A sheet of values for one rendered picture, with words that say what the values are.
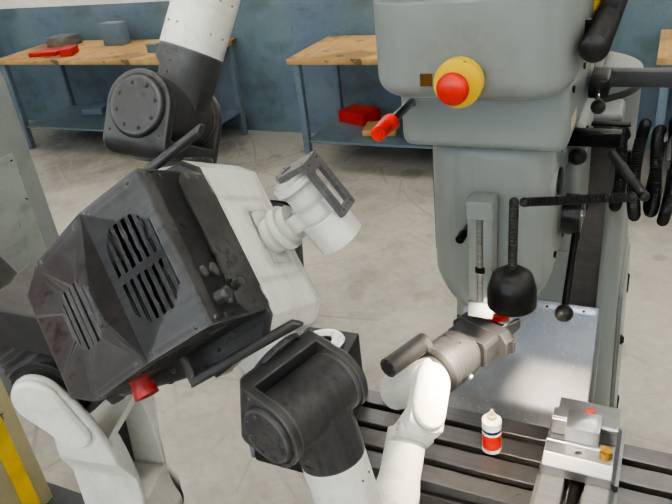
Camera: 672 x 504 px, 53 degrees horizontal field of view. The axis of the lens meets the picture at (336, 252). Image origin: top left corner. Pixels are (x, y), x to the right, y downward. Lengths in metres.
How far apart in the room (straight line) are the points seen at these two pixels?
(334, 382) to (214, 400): 2.31
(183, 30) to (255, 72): 5.40
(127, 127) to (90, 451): 0.51
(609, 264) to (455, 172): 0.67
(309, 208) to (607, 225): 0.87
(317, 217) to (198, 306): 0.22
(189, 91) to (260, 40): 5.30
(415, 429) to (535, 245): 0.34
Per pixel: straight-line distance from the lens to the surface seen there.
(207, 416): 3.10
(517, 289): 0.99
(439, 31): 0.87
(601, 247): 1.60
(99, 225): 0.83
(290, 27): 6.07
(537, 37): 0.85
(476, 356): 1.20
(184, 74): 0.95
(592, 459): 1.38
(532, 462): 1.52
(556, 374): 1.71
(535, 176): 1.05
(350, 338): 1.53
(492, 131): 0.99
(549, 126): 0.97
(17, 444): 2.76
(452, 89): 0.83
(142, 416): 1.24
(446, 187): 1.09
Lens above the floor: 1.99
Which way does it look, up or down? 29 degrees down
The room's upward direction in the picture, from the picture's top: 7 degrees counter-clockwise
